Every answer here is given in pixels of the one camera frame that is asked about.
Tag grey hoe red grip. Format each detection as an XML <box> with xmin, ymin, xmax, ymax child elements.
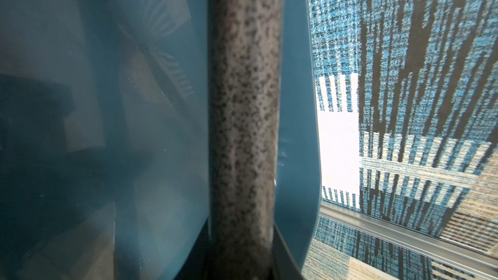
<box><xmin>207</xmin><ymin>0</ymin><xmax>284</xmax><ymax>279</ymax></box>

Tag teal plastic storage box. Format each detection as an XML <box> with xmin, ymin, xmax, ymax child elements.
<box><xmin>1</xmin><ymin>0</ymin><xmax>321</xmax><ymax>279</ymax></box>

